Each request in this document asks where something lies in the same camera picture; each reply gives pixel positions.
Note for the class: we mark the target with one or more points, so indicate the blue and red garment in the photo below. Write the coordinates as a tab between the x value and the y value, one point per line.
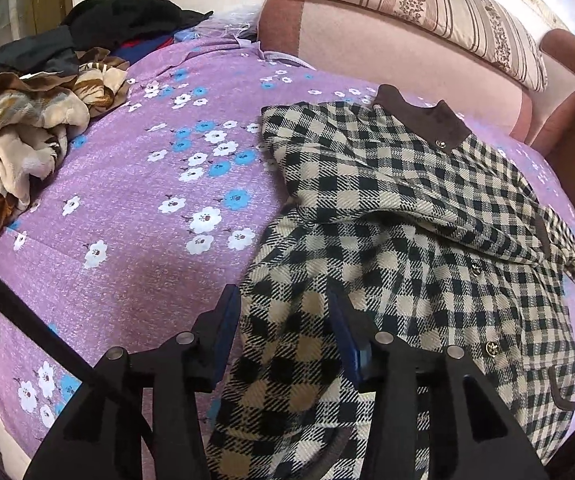
142	47

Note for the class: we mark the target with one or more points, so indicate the clear plastic bag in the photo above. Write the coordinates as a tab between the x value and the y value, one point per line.
235	22

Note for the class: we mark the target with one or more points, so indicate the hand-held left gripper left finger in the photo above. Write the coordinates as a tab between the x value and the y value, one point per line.
228	317

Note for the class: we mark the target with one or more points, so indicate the black garment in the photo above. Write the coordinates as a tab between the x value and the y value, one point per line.
117	17

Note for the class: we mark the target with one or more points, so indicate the purple floral bed sheet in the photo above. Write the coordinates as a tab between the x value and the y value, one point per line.
132	185

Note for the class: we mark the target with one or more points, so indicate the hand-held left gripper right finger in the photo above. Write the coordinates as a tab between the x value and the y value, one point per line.
346	340

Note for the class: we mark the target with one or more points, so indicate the black and beige checkered coat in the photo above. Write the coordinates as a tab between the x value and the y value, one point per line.
392	220

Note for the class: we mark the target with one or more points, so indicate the striped floral cushion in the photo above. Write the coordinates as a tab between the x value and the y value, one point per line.
432	7

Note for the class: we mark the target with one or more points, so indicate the beige and brown fleece blanket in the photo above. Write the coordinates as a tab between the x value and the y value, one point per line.
27	125

